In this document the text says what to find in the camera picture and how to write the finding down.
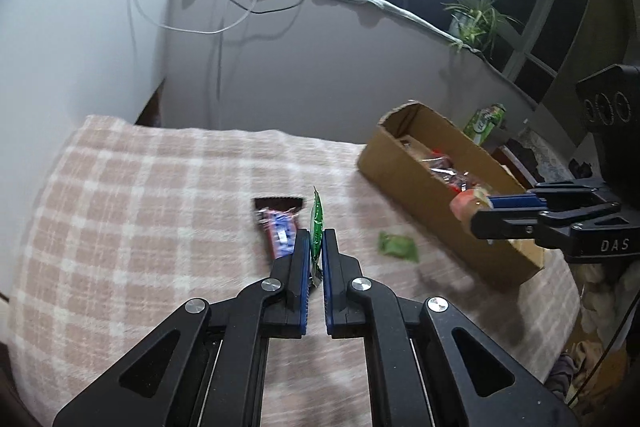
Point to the cardboard box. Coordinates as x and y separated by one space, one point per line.
425 207

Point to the pink plaid blanket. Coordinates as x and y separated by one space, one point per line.
150 207

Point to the white lace cloth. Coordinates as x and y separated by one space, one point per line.
550 162

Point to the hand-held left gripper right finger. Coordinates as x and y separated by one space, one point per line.
327 292

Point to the pale cloth pile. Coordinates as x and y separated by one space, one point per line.
600 302

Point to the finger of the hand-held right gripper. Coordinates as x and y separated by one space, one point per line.
505 224
515 202

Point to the long green snack packet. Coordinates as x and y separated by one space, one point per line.
316 227

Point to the green pillow snack packet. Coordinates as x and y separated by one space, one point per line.
397 247

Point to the brown packet with blue print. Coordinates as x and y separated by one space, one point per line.
277 227

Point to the pink round snack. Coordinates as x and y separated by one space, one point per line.
467 202

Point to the small dark object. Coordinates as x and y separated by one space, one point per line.
580 169

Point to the dark curtain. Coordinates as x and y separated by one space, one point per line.
605 7

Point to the potted spider plant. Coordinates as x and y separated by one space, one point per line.
475 17

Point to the clear red snack bag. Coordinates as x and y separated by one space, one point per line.
450 172

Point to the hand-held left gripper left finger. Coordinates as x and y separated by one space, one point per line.
302 287

